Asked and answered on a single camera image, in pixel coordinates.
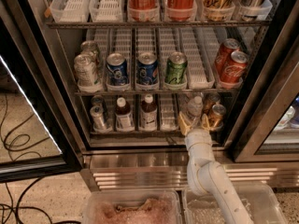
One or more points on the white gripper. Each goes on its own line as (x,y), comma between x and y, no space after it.
(197,136)

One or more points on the clear water bottle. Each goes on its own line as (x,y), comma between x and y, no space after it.
(194,110)

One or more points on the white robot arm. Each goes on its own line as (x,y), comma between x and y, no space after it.
(207,176)

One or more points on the right brown juice bottle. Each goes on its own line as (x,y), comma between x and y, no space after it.
(148,115)

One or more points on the brown juice bottle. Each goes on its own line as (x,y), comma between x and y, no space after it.
(124,114)
(148,115)

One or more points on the left brown juice bottle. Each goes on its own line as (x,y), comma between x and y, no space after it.
(124,114)

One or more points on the right closed fridge door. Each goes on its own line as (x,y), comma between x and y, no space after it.
(259,142)

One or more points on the stainless fridge cabinet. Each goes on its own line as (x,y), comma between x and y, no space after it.
(151,159)

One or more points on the open glass fridge door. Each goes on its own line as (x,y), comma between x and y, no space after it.
(38,133)

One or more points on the front gold can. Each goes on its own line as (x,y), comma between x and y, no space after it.
(216,115)

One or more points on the rear gold can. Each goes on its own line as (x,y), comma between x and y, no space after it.
(210,100)

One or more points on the green soda can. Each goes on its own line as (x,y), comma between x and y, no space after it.
(175,68)

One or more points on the front red cola can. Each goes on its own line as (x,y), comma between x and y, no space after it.
(234,67)

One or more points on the right blue soda can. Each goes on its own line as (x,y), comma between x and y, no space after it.
(147,68)

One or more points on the blue soda can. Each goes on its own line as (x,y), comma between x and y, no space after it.
(117,69)
(147,68)

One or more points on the rear red cola can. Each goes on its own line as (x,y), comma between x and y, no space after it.
(226,48)

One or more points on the left blue soda can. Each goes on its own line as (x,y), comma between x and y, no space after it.
(117,69)

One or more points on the front silver slim can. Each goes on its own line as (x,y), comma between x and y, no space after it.
(99,120)

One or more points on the silver slim can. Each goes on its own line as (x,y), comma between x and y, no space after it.
(99,120)
(98,100)

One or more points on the rear silver slim can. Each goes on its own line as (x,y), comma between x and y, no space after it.
(98,100)

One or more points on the right clear plastic bin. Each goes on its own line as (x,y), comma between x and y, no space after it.
(258,198)

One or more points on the clear plastic bin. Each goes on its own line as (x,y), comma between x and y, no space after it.
(258,198)
(133,206)

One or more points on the left clear plastic bin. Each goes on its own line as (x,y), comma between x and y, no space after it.
(133,206)

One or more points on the front white soda can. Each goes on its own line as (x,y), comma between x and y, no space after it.
(85,68)

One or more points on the white soda can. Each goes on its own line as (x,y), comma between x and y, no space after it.
(90,47)
(85,68)

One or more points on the rear white soda can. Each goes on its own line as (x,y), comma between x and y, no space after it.
(90,47)

